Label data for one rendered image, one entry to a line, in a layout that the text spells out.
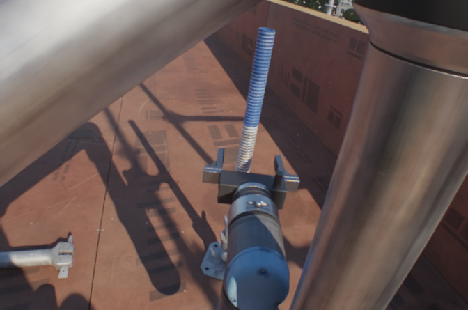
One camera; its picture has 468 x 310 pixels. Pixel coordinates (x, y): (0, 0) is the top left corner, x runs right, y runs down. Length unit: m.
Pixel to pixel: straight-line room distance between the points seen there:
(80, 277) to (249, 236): 0.72
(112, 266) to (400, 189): 0.98
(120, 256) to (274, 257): 0.74
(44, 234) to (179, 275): 0.50
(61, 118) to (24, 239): 1.08
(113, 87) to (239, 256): 0.32
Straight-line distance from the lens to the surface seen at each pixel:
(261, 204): 0.52
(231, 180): 0.59
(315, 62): 2.08
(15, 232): 1.29
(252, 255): 0.44
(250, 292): 0.46
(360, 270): 0.26
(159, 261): 1.09
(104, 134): 1.78
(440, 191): 0.22
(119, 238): 1.17
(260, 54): 0.70
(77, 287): 1.07
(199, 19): 0.19
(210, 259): 1.10
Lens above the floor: 0.86
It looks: 28 degrees down
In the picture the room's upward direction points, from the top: 9 degrees clockwise
